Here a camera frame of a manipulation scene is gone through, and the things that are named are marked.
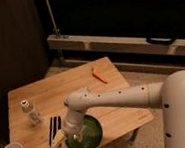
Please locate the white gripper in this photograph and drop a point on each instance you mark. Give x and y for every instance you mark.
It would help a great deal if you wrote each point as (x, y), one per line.
(72, 124)

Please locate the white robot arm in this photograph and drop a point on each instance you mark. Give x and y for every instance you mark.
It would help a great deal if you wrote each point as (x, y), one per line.
(80, 130)

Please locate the black striped brush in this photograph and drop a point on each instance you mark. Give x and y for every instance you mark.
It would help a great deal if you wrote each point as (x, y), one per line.
(55, 125)

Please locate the green glass bowl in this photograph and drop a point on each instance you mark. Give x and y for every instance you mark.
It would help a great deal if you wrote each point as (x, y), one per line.
(91, 135)

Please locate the wooden table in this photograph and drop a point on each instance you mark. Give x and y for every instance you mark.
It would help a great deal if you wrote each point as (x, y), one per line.
(49, 93)

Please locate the wooden shelf beam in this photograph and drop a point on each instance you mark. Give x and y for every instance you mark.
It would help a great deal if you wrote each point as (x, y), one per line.
(115, 45)

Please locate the metal stand pole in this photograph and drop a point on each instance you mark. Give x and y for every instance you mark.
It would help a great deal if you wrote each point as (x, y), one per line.
(56, 29)

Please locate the black handle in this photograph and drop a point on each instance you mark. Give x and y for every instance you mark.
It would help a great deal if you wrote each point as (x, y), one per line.
(160, 41)

